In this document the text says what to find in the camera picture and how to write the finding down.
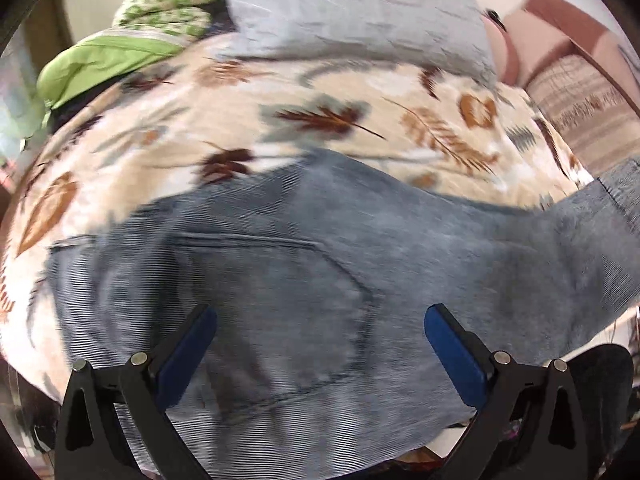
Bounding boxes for green floral cloth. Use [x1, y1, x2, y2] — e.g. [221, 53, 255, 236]
[37, 0, 222, 110]

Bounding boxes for leaf patterned bed blanket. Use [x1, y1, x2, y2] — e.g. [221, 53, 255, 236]
[1, 35, 590, 400]

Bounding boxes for grey pillow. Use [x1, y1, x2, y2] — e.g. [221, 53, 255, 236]
[226, 0, 498, 88]

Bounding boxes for blue denim jeans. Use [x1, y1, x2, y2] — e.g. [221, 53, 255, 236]
[47, 151, 639, 479]

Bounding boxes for striped beige pillow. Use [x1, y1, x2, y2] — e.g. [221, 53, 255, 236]
[526, 54, 639, 177]

